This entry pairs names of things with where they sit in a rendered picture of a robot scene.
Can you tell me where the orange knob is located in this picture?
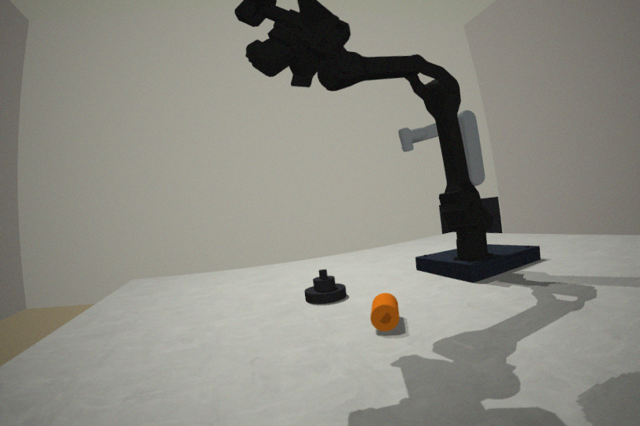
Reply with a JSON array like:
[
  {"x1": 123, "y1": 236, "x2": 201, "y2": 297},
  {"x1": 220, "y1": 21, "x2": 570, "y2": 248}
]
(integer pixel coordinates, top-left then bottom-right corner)
[{"x1": 370, "y1": 293, "x2": 400, "y2": 331}]

